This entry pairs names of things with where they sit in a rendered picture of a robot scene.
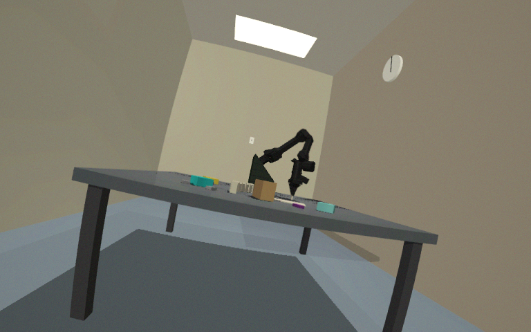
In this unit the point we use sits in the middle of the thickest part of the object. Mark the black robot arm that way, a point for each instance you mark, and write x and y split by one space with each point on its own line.
275 154

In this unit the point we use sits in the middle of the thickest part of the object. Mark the yellow rectangular block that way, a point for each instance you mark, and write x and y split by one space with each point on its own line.
215 180

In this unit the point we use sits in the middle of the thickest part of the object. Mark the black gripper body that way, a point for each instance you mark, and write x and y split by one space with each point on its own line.
295 177

